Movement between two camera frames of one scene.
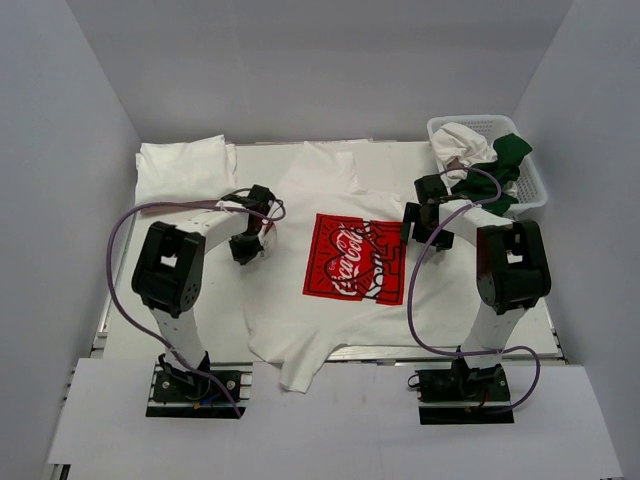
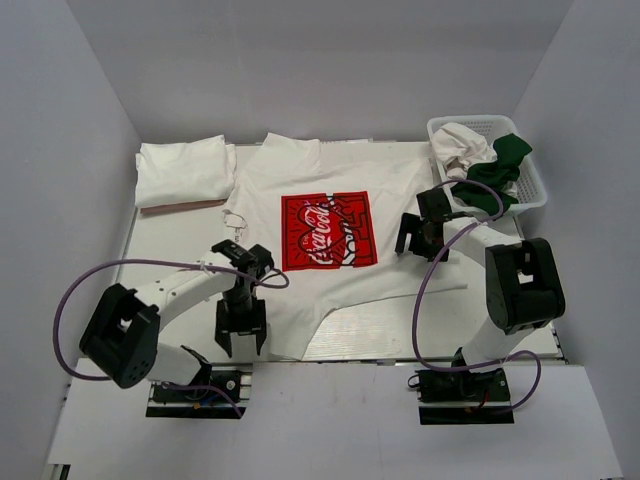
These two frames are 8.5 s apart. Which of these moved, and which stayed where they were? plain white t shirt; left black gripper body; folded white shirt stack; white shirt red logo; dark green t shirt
Moved: white shirt red logo; left black gripper body
Stayed: dark green t shirt; folded white shirt stack; plain white t shirt
